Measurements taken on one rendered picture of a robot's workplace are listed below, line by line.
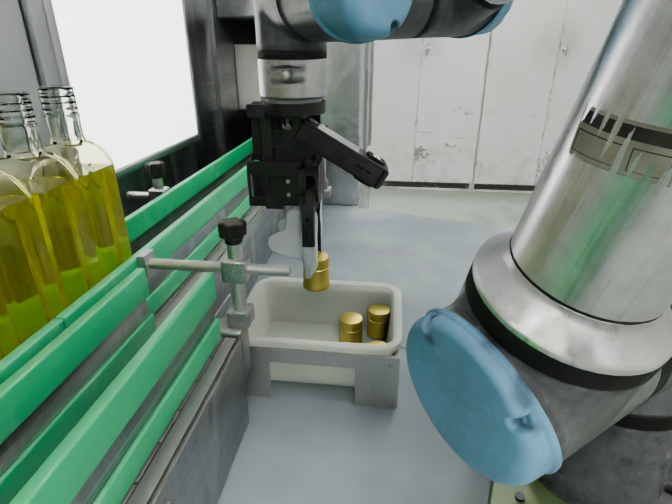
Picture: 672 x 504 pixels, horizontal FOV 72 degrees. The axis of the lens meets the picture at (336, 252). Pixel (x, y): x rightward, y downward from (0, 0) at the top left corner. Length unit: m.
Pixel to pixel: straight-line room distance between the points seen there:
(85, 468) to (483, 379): 0.24
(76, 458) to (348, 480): 0.31
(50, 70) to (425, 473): 0.66
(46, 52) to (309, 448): 0.58
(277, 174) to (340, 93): 0.78
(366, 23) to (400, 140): 3.70
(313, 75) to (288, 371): 0.36
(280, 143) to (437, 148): 3.61
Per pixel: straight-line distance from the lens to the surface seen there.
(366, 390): 0.61
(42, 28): 0.72
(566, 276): 0.25
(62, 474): 0.33
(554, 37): 4.20
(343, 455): 0.57
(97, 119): 0.79
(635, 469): 0.47
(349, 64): 1.28
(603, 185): 0.23
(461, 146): 4.14
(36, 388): 0.41
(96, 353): 0.47
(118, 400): 0.36
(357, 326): 0.67
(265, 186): 0.53
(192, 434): 0.44
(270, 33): 0.51
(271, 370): 0.62
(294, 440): 0.59
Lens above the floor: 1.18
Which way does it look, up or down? 24 degrees down
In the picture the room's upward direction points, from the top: straight up
